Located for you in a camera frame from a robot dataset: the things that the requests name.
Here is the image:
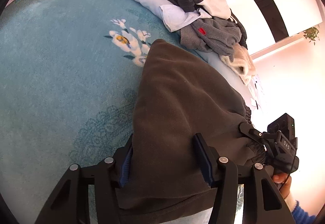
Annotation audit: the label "person's right hand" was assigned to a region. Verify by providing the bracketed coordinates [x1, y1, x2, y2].
[272, 173, 292, 199]

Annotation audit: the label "beige cream knit sweater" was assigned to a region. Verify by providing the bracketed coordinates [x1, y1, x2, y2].
[219, 43, 257, 85]

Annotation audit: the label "dark grey fleece pants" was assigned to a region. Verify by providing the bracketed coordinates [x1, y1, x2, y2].
[117, 39, 265, 223]

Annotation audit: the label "green potted plant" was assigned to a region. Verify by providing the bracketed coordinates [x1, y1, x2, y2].
[303, 27, 320, 45]

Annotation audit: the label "teal floral bed blanket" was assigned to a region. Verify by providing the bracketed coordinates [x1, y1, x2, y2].
[1, 0, 180, 223]

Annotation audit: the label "blue sweater sleeve forearm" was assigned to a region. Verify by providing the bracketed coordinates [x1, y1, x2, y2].
[284, 193, 316, 224]

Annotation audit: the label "grey black clothes pile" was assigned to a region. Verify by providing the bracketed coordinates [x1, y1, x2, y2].
[179, 17, 247, 61]

